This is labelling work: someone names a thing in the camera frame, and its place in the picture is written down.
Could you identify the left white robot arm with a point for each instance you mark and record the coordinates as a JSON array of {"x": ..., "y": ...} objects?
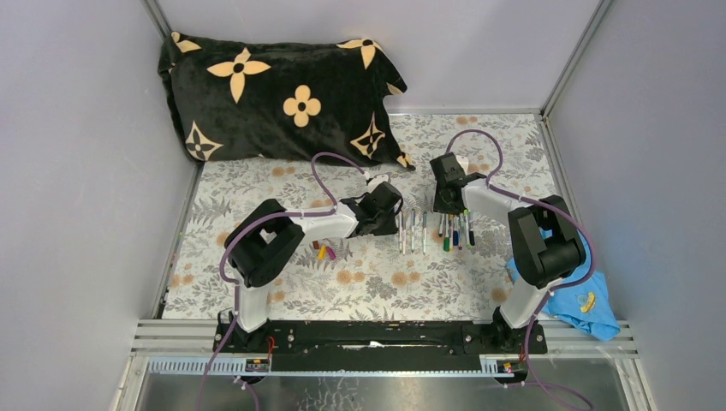
[{"x": 261, "y": 246}]

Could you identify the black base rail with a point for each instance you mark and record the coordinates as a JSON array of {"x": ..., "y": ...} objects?
[{"x": 377, "y": 346}]

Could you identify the blue cloth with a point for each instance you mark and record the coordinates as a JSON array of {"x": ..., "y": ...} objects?
[{"x": 582, "y": 304}]

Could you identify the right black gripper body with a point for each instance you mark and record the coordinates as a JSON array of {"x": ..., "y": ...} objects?
[{"x": 440, "y": 205}]

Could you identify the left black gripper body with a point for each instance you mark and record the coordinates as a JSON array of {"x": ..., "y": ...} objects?
[{"x": 384, "y": 224}]

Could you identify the dark green end marker pen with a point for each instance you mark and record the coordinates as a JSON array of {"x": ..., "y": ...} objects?
[{"x": 423, "y": 231}]

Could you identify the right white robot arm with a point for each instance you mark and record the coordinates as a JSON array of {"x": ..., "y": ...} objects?
[{"x": 546, "y": 244}]

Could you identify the black pillow with beige flowers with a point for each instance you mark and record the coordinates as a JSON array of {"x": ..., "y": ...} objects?
[{"x": 231, "y": 100}]

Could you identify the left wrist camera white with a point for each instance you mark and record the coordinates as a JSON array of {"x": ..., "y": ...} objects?
[{"x": 374, "y": 181}]

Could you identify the floral table mat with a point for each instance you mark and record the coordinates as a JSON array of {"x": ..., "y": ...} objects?
[{"x": 369, "y": 279}]

